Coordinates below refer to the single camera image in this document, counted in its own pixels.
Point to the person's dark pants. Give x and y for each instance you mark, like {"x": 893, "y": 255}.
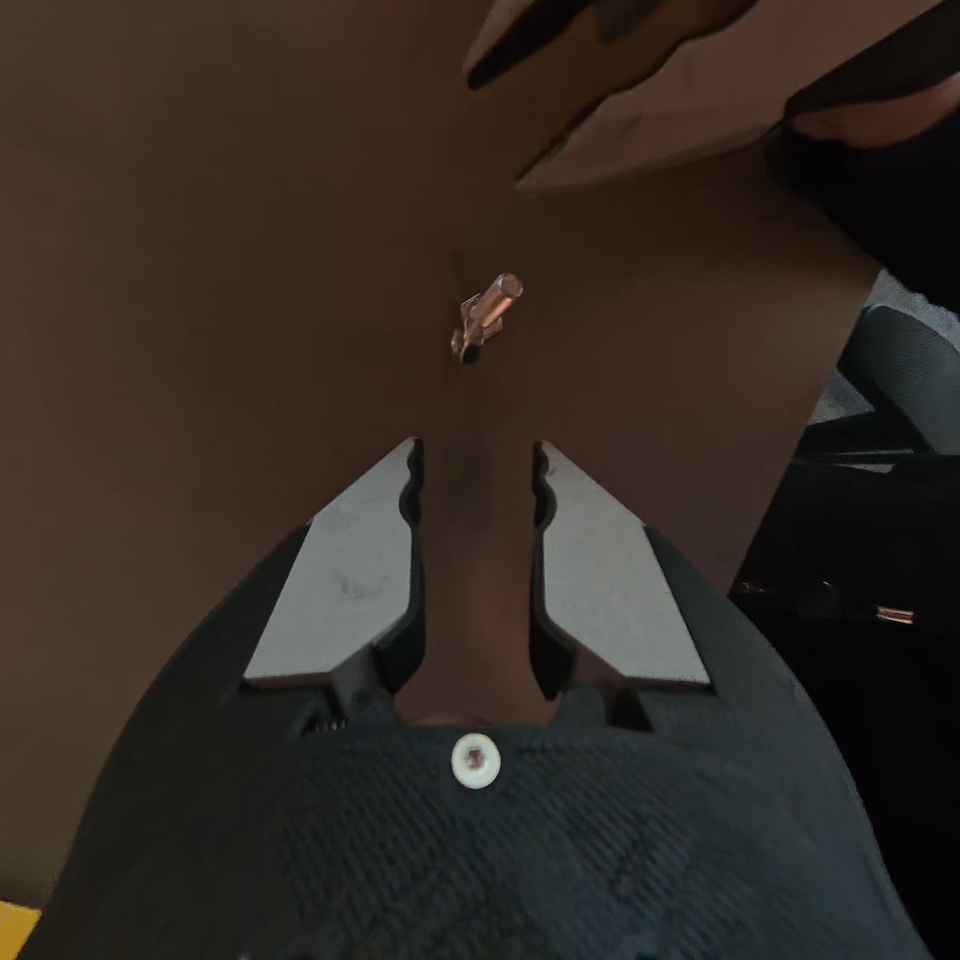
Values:
{"x": 900, "y": 712}

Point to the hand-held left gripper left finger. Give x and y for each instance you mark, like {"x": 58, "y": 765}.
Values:
{"x": 352, "y": 570}

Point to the yellow plastic bin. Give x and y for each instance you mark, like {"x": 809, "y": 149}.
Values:
{"x": 16, "y": 934}

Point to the black chair armrest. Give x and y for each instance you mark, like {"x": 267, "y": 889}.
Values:
{"x": 900, "y": 367}

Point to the silver hex bolt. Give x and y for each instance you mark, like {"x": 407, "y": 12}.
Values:
{"x": 499, "y": 296}

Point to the person's right hand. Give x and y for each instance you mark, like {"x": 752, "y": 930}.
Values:
{"x": 877, "y": 116}

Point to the silver hex nut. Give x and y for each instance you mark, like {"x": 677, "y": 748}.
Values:
{"x": 471, "y": 307}

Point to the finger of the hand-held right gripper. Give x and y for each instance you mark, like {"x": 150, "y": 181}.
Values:
{"x": 517, "y": 34}
{"x": 697, "y": 120}

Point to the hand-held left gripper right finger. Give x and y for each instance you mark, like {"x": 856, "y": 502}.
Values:
{"x": 600, "y": 577}

